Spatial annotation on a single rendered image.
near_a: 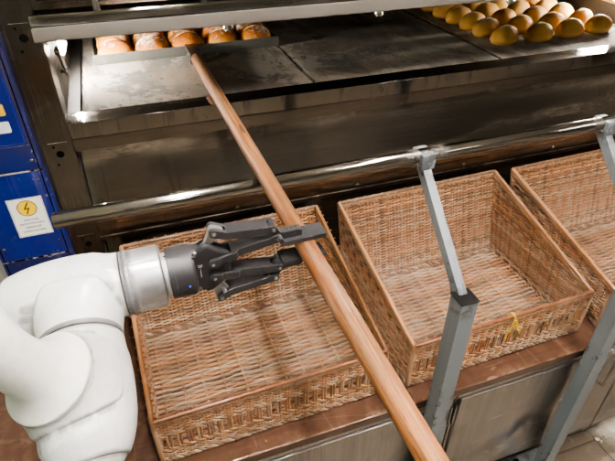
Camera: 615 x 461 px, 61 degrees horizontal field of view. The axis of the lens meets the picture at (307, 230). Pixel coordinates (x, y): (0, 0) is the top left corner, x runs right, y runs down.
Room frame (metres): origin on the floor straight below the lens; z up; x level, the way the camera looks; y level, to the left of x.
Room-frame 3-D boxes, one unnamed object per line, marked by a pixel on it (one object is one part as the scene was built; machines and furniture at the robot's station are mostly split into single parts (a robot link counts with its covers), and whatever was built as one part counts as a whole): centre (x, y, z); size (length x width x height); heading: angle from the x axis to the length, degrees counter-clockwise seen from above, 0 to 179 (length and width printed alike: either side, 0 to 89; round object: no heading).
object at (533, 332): (1.13, -0.42, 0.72); 0.56 x 0.49 x 0.28; 110
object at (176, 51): (1.72, 0.41, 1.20); 0.55 x 0.36 x 0.03; 110
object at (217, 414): (0.93, 0.15, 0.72); 0.56 x 0.49 x 0.28; 111
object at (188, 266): (0.57, 0.16, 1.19); 0.09 x 0.07 x 0.08; 110
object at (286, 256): (0.62, 0.01, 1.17); 0.07 x 0.03 x 0.01; 110
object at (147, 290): (0.54, 0.22, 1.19); 0.09 x 0.06 x 0.09; 20
